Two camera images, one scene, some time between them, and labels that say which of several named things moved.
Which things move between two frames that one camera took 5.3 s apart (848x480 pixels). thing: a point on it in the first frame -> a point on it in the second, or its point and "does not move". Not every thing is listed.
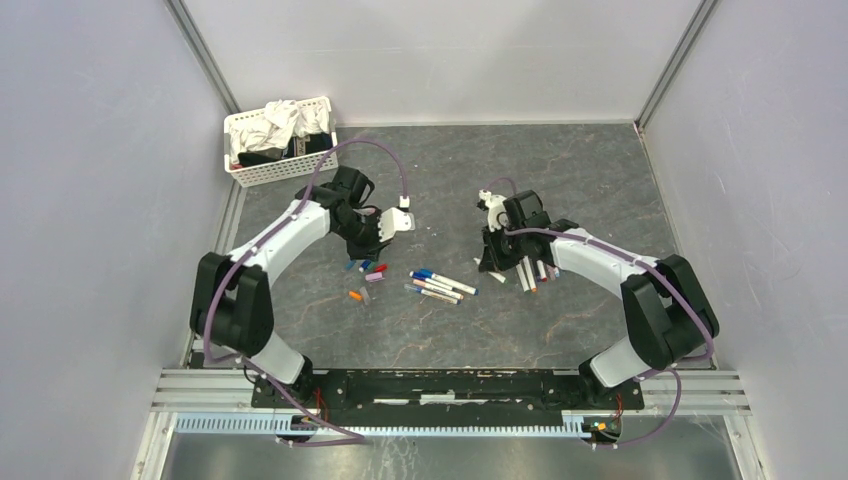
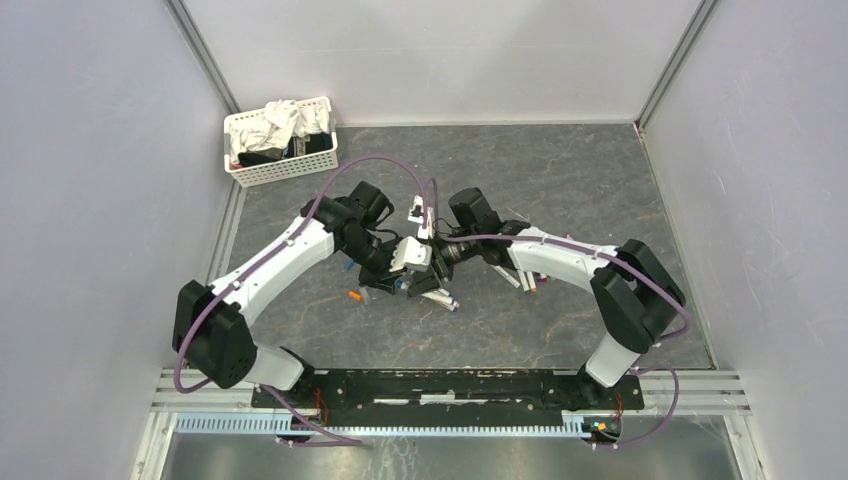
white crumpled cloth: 282,121 does not move
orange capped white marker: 527,263 does not move
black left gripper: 373,248 -> 381,278
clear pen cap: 365,295 does not move
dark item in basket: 296,146 does not move
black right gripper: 492,260 -> 430,279
